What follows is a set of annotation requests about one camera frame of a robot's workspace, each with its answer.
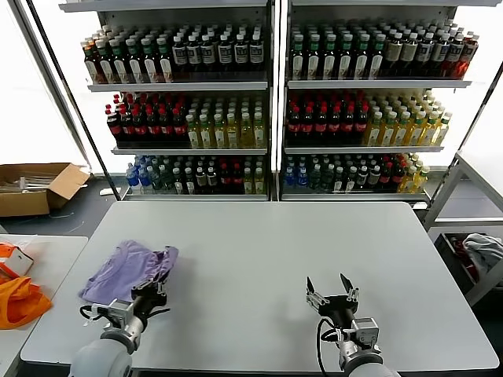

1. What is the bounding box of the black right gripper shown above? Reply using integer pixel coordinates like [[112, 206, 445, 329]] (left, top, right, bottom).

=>
[[305, 273, 361, 327]]

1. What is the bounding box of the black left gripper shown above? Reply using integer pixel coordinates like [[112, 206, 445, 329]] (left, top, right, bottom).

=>
[[131, 279, 169, 321]]

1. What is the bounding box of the purple t-shirt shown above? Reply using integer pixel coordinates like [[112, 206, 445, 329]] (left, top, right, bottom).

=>
[[78, 240, 180, 304]]

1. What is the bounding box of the black storage bin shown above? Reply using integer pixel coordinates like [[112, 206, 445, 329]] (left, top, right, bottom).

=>
[[435, 232, 503, 295]]

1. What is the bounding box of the orange fabric bag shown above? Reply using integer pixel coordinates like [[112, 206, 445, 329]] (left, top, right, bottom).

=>
[[0, 242, 53, 330]]

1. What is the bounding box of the crumpled clear plastic wrap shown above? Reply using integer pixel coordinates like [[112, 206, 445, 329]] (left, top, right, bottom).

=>
[[11, 234, 39, 251]]

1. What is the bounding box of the small white carton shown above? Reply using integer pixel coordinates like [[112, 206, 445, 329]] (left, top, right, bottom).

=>
[[0, 247, 35, 276]]

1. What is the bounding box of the red garment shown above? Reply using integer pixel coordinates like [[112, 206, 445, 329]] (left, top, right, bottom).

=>
[[451, 235, 479, 283]]

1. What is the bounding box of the brown cardboard box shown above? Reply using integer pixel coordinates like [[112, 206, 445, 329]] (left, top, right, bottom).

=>
[[0, 163, 92, 218]]

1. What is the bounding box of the grey white garment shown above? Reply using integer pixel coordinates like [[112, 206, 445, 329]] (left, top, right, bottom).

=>
[[462, 233, 503, 276]]

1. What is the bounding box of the white packing material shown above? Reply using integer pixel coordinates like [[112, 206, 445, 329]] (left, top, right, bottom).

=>
[[0, 175, 60, 194]]

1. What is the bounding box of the grey metal shelf unit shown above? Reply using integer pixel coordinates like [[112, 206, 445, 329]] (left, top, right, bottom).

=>
[[58, 0, 277, 202], [279, 0, 503, 205]]

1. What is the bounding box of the dark tea bottle green label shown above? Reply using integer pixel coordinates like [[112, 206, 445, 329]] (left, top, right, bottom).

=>
[[289, 34, 307, 79], [369, 33, 387, 79], [124, 37, 143, 84], [108, 38, 127, 85], [338, 33, 355, 79], [140, 37, 158, 84], [354, 33, 371, 79], [95, 38, 113, 85], [321, 34, 339, 79], [156, 36, 174, 83], [305, 34, 322, 79]]

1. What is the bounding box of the brown tea bottle white label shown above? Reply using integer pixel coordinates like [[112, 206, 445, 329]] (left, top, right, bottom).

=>
[[82, 41, 99, 85]]

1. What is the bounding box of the dark bottle blue-white label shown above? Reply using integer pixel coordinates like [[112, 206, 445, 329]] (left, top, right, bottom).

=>
[[233, 33, 249, 74], [185, 34, 202, 74], [171, 35, 189, 74], [248, 33, 265, 73], [200, 34, 216, 74], [431, 32, 450, 76], [416, 32, 434, 76], [446, 32, 464, 78], [217, 34, 233, 74]]

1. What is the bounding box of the dark bottle beige label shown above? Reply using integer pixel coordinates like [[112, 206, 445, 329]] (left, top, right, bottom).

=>
[[400, 32, 418, 76], [384, 32, 404, 76]]

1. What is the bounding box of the red drink bottle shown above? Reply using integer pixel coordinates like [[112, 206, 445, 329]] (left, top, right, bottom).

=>
[[457, 34, 479, 79]]

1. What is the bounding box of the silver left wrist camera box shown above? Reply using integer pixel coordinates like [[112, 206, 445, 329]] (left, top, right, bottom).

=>
[[104, 298, 133, 327]]

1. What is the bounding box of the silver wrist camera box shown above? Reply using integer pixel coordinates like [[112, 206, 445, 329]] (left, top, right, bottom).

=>
[[351, 317, 380, 349], [104, 298, 133, 327]]

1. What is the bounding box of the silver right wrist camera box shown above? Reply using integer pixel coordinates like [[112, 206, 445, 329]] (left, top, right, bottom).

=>
[[351, 317, 380, 349]]

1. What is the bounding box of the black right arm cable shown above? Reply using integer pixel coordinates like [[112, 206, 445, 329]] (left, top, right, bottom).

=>
[[315, 317, 343, 374]]

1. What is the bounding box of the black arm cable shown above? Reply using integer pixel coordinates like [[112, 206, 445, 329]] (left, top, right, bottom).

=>
[[315, 317, 343, 374], [79, 304, 109, 327]]

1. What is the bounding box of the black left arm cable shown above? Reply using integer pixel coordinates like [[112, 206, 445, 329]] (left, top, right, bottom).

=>
[[79, 304, 109, 327]]

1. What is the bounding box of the grey metal frame cart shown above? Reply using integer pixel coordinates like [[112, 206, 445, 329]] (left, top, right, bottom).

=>
[[423, 151, 503, 308]]

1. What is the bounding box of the dark slanted frame post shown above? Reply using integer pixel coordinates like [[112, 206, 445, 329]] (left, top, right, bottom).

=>
[[426, 62, 503, 215], [25, 0, 123, 201]]

